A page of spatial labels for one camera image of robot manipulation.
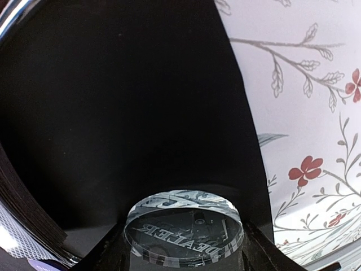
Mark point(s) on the black poker mat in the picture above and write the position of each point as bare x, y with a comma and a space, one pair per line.
104, 103

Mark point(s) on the blue playing card deck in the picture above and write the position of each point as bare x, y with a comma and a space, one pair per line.
31, 216

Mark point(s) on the aluminium poker chip case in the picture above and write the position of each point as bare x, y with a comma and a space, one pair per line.
13, 13

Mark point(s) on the purple small blind button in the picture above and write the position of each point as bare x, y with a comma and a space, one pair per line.
46, 265

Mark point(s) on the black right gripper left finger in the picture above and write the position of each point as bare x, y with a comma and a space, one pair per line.
110, 254

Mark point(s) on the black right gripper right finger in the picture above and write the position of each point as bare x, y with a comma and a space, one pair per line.
260, 254

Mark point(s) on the clear dealer button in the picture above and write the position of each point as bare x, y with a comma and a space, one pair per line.
183, 229

